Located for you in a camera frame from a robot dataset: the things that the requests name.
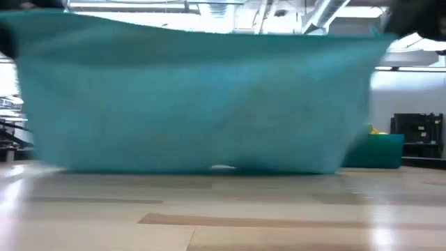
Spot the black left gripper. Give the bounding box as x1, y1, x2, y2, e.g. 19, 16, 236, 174
0, 0, 66, 59

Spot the teal plastic bin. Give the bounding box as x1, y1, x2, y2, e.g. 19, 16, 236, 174
343, 133, 406, 169

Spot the blue microfiber towel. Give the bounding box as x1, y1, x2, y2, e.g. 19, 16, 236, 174
0, 9, 399, 174

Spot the long ceiling light bar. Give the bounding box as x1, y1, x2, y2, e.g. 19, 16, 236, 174
374, 65, 446, 73

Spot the dark side desk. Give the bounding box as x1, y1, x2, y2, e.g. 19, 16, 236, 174
0, 146, 36, 163

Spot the black shelf unit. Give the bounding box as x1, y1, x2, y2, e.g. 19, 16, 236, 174
390, 112, 445, 160

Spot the silver ventilation duct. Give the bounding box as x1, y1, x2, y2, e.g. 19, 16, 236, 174
302, 0, 351, 35

